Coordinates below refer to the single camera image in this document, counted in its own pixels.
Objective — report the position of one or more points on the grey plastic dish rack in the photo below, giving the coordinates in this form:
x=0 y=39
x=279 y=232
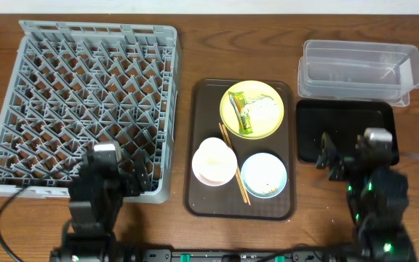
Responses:
x=74 y=85

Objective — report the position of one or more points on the wooden chopstick left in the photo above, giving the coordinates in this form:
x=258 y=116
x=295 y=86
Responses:
x=235 y=171

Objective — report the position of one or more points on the wooden chopstick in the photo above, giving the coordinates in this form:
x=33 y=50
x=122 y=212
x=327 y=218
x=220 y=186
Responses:
x=239 y=171
x=235 y=171

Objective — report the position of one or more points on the white pink bowl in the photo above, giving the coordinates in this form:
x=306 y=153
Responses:
x=214 y=173

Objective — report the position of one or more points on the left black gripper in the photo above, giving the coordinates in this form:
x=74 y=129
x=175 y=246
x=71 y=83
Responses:
x=123 y=175

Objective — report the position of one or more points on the white cup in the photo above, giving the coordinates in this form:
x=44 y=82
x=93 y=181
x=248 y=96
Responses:
x=213 y=148

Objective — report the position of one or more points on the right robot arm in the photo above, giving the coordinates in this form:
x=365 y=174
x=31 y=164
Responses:
x=376 y=194

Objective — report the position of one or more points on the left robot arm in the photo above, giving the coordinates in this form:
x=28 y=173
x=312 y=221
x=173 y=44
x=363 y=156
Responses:
x=96 y=198

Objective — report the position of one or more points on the black food waste tray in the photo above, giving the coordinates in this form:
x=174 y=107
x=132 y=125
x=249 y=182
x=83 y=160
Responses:
x=343 y=121

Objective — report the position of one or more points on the brown serving tray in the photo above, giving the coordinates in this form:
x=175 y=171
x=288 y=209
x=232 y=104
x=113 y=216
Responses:
x=226 y=201

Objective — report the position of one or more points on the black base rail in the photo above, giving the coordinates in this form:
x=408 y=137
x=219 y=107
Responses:
x=229 y=256

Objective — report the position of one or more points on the yellow plate bowl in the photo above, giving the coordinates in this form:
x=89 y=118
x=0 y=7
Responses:
x=251 y=89

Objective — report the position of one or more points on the green snack wrapper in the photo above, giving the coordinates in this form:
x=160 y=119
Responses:
x=239 y=102

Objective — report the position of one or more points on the light blue bowl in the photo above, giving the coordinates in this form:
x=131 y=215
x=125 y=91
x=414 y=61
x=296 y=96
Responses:
x=264 y=175

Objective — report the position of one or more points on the wooden chopstick right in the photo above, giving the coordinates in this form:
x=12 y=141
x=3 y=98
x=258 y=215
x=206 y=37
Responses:
x=239 y=171

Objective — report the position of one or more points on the clear plastic bin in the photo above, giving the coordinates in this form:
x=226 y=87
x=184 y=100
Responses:
x=358 y=70

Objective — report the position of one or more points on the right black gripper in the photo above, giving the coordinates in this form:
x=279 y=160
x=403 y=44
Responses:
x=344 y=164

